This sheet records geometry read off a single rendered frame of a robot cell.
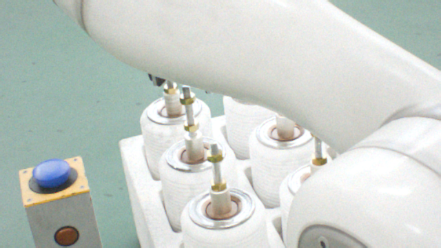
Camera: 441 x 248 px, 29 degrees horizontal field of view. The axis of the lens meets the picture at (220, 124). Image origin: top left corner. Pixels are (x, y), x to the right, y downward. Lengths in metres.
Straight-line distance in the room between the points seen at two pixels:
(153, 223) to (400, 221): 0.76
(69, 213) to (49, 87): 0.92
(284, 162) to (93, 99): 0.77
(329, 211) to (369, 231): 0.02
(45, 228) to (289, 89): 0.55
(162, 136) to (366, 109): 0.73
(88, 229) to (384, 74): 0.59
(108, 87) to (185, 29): 1.36
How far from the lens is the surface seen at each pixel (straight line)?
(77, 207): 0.91
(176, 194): 1.03
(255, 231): 0.93
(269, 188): 1.06
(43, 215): 0.92
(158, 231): 1.04
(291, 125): 1.05
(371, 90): 0.39
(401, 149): 0.34
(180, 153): 1.04
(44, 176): 0.91
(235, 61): 0.41
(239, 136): 1.16
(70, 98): 1.75
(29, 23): 2.14
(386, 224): 0.32
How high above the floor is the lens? 0.82
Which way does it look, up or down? 31 degrees down
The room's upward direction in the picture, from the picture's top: 7 degrees counter-clockwise
